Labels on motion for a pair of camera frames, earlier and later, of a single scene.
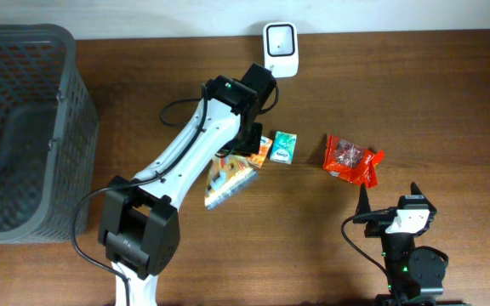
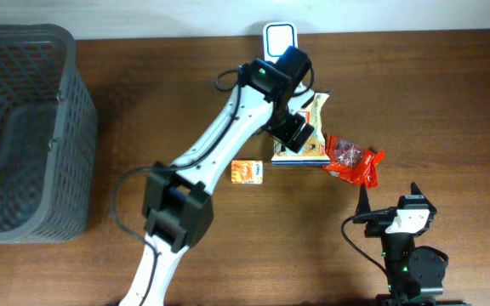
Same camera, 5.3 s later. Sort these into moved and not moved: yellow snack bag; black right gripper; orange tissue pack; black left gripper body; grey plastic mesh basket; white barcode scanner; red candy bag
Moved: yellow snack bag; black left gripper body; orange tissue pack
Not moved: red candy bag; white barcode scanner; grey plastic mesh basket; black right gripper
